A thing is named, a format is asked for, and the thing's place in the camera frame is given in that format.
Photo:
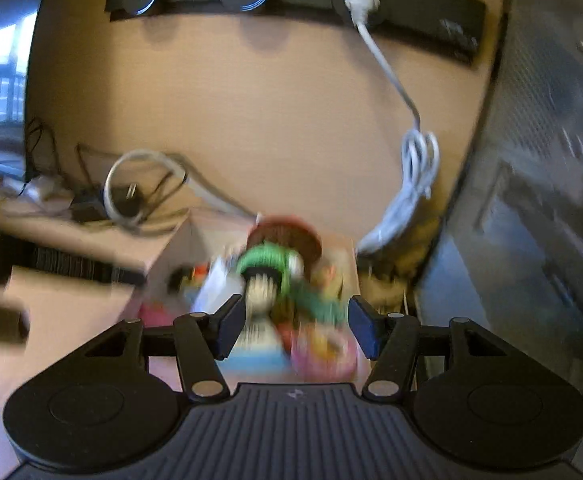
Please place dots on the white storage box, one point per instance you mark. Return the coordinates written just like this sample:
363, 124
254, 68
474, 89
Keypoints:
181, 250

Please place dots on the pink snack packet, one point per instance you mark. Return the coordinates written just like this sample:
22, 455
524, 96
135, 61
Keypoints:
321, 357

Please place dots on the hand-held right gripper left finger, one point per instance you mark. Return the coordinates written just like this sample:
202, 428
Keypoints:
232, 325

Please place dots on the green and brown toy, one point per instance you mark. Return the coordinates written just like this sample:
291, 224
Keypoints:
266, 262

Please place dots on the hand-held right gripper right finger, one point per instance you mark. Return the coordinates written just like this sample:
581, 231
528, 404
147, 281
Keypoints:
362, 325

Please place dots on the black power adapter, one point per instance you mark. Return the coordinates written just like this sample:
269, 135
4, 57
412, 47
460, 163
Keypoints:
87, 206

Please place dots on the black keyboard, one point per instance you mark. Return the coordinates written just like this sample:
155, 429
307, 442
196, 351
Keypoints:
71, 264

